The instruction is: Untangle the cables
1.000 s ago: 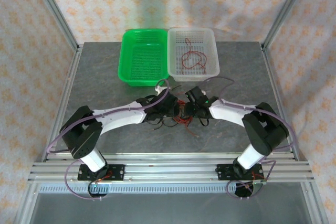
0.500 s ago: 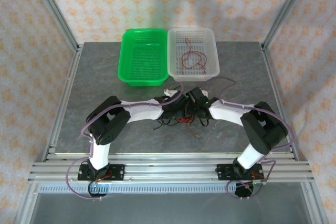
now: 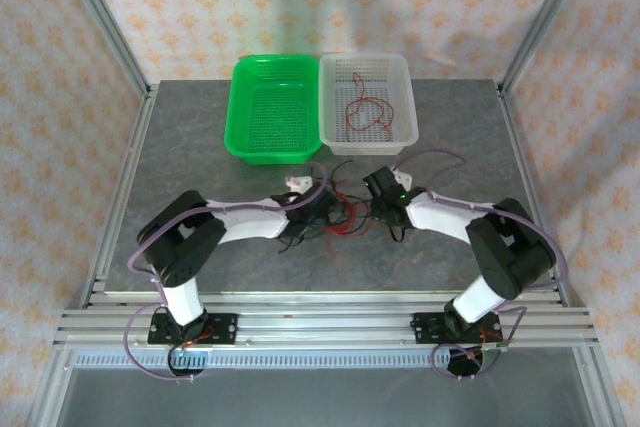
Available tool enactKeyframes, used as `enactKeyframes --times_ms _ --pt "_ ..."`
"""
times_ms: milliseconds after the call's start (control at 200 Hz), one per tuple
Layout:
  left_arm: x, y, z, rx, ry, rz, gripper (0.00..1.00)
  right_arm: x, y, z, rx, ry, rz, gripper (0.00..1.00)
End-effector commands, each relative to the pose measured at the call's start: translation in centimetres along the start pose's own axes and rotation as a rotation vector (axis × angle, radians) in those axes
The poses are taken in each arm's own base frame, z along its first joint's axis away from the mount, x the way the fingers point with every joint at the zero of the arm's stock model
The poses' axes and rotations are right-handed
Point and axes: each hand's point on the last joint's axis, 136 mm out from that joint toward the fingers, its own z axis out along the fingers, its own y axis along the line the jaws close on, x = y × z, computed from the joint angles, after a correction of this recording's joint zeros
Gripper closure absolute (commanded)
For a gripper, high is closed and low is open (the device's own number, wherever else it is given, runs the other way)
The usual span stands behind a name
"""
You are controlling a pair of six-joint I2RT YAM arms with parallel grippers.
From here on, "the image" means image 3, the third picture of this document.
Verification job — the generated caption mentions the thin red cable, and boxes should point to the thin red cable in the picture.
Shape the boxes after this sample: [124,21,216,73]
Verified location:
[344,71,396,143]
[324,216,351,259]
[324,190,372,239]

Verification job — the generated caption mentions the green plastic basket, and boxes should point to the green plastic basket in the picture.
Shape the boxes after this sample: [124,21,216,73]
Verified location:
[222,54,324,167]

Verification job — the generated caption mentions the white plastic basket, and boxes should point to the white plastic basket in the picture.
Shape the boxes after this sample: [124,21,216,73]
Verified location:
[317,52,420,157]

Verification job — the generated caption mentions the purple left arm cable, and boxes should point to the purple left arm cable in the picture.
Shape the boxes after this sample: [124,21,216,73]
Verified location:
[122,161,330,383]

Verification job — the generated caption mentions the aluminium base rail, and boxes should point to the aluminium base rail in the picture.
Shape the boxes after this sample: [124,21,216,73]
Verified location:
[53,291,600,348]

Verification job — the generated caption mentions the aluminium side rail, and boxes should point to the aluminium side rail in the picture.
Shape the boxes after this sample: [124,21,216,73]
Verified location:
[494,81,629,427]
[27,84,161,427]

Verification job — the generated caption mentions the grey slotted cable duct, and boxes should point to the grey slotted cable duct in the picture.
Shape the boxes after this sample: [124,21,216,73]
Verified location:
[74,350,504,369]

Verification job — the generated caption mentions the aluminium frame post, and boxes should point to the aluminium frame post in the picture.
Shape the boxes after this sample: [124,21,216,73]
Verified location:
[497,0,596,98]
[52,0,154,98]

